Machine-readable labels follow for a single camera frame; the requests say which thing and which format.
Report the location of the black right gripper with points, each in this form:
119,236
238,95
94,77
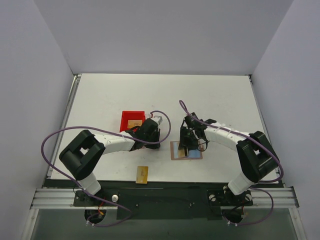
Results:
187,141

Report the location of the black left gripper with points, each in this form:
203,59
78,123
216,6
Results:
153,139

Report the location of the gold card with black stripe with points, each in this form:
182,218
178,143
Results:
186,152

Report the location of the tan leather card holder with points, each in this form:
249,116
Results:
177,154

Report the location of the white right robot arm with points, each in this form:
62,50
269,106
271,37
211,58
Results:
256,156

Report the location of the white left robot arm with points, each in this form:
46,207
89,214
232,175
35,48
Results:
82,154

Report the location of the red plastic bin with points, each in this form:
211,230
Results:
130,119

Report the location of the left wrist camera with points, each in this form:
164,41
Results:
157,119

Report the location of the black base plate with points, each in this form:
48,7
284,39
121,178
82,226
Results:
165,200

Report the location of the aluminium frame rail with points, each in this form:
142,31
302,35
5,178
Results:
57,199

